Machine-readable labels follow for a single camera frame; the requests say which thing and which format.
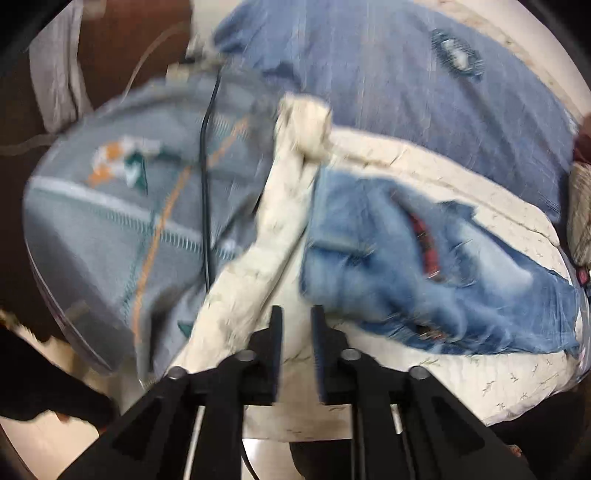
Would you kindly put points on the brown wooden headboard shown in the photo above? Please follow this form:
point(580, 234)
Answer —
point(122, 44)

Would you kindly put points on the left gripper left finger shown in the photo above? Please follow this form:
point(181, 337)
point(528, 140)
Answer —
point(189, 425)

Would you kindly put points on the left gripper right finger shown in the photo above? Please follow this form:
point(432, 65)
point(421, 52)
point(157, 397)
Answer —
point(406, 425)

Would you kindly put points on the cream leaf-print quilt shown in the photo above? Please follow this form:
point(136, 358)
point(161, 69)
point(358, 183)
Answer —
point(495, 388)

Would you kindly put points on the blue plaid pillow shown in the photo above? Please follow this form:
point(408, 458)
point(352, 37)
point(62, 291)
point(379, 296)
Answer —
point(400, 69)

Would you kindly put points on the blue denim jeans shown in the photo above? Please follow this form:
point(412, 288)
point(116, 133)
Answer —
point(427, 274)

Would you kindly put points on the grey cloth on headboard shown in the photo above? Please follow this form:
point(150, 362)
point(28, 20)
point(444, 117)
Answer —
point(56, 74)

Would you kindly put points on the grey patterned blanket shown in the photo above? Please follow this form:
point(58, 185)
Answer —
point(131, 215)

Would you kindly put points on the white charger plug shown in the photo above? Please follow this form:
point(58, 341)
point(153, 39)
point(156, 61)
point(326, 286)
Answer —
point(198, 60)

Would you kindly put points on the beige striped cushion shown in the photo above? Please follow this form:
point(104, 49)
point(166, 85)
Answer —
point(579, 214)

